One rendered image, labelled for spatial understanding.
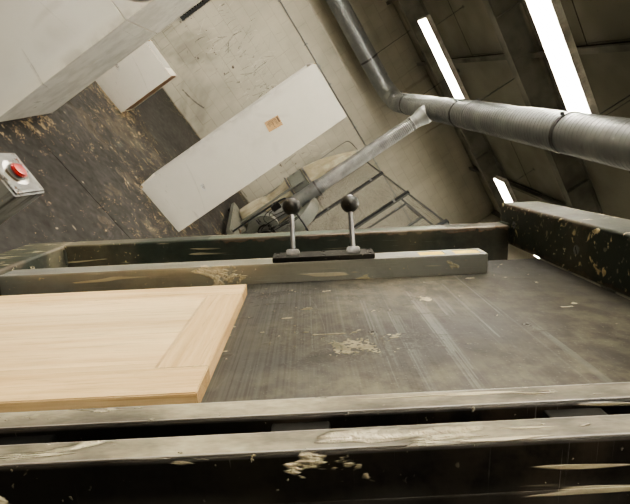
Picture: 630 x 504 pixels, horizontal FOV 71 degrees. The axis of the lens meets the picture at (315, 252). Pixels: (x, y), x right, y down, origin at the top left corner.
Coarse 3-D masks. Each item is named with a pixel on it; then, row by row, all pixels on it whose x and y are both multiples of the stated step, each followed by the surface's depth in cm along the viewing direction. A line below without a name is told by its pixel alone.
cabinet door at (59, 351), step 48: (192, 288) 79; (240, 288) 77; (0, 336) 61; (48, 336) 60; (96, 336) 60; (144, 336) 59; (192, 336) 57; (0, 384) 47; (48, 384) 46; (96, 384) 46; (144, 384) 46; (192, 384) 45
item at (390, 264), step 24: (144, 264) 89; (168, 264) 88; (192, 264) 88; (216, 264) 87; (240, 264) 86; (264, 264) 86; (288, 264) 86; (312, 264) 86; (336, 264) 86; (360, 264) 86; (384, 264) 86; (408, 264) 86; (432, 264) 86; (456, 264) 86; (480, 264) 86; (0, 288) 86; (24, 288) 86; (48, 288) 86; (72, 288) 86; (96, 288) 86; (120, 288) 86; (144, 288) 86
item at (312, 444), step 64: (576, 384) 32; (0, 448) 28; (64, 448) 27; (128, 448) 27; (192, 448) 27; (256, 448) 26; (320, 448) 26; (384, 448) 26; (448, 448) 26; (512, 448) 26; (576, 448) 26
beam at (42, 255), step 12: (12, 252) 103; (24, 252) 102; (36, 252) 102; (48, 252) 102; (60, 252) 107; (0, 264) 91; (12, 264) 90; (24, 264) 93; (36, 264) 97; (48, 264) 102; (60, 264) 107
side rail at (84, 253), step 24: (120, 240) 113; (144, 240) 111; (168, 240) 109; (192, 240) 109; (216, 240) 109; (240, 240) 109; (264, 240) 109; (288, 240) 109; (312, 240) 109; (336, 240) 109; (360, 240) 109; (384, 240) 109; (408, 240) 110; (432, 240) 110; (456, 240) 110; (480, 240) 110; (504, 240) 110; (72, 264) 109; (96, 264) 109; (120, 264) 110
